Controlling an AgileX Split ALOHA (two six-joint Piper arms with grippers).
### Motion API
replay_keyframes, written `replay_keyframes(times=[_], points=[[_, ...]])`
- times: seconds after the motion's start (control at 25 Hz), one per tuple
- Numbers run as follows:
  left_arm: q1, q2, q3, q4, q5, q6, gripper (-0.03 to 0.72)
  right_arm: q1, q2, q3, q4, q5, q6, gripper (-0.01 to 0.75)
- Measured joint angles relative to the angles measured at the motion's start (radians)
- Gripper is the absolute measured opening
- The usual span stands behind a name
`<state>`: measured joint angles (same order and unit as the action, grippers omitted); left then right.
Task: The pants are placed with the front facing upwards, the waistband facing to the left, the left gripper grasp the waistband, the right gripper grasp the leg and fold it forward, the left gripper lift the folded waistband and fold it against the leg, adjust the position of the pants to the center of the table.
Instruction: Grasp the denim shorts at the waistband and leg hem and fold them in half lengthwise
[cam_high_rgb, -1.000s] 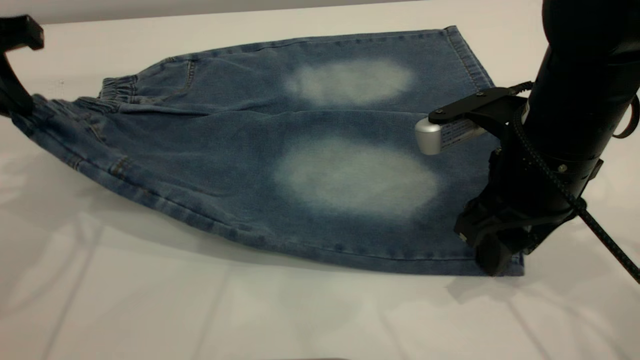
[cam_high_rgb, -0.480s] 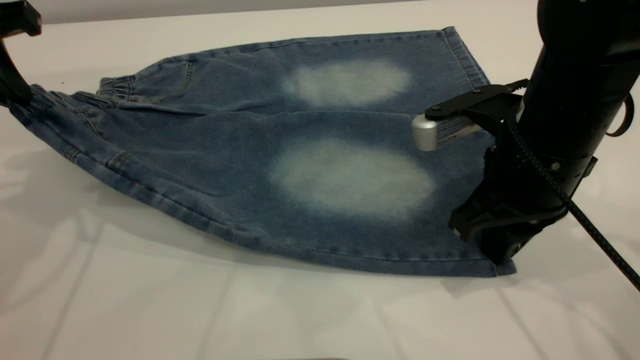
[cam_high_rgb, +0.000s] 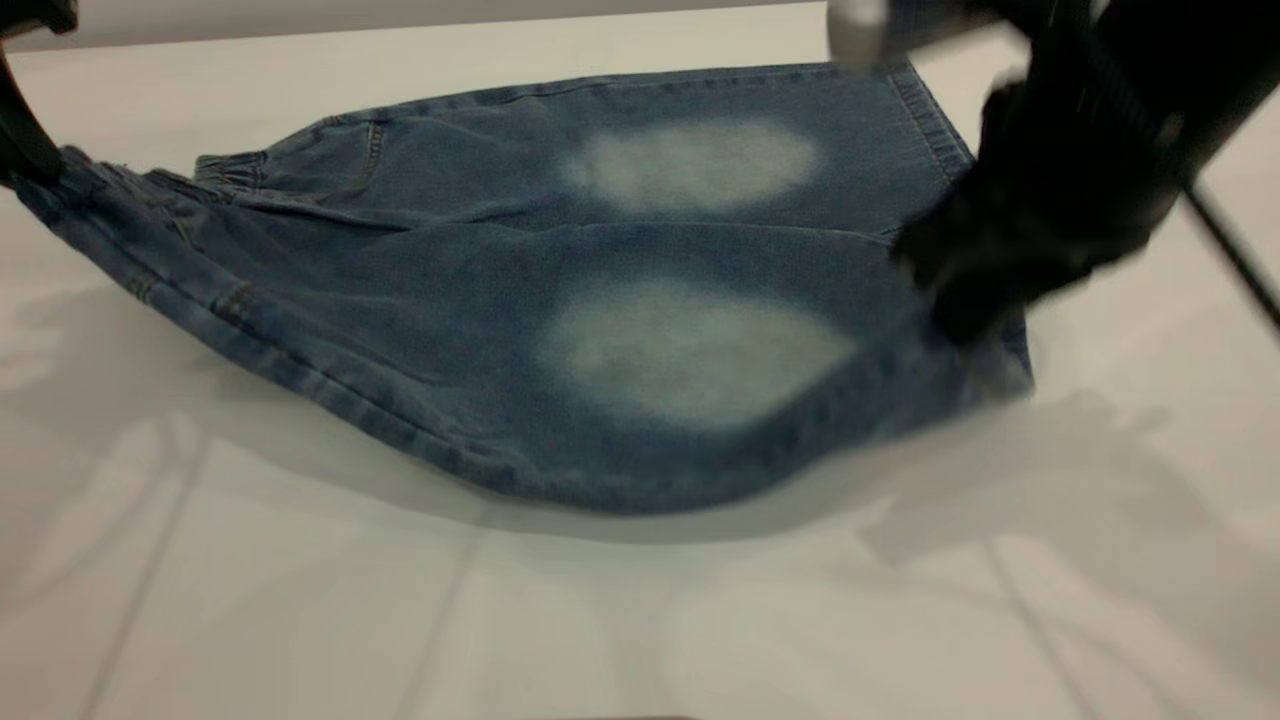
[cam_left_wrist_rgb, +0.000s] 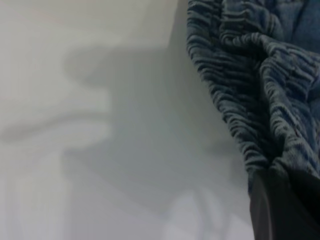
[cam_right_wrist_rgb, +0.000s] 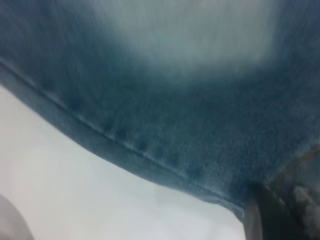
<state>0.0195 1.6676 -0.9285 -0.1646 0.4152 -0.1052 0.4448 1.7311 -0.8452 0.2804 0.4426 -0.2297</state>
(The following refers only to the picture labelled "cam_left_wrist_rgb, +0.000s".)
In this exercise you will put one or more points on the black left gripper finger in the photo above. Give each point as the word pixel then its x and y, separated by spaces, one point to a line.
pixel 287 212

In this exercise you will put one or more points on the blue denim pants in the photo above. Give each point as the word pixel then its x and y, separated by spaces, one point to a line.
pixel 250 75

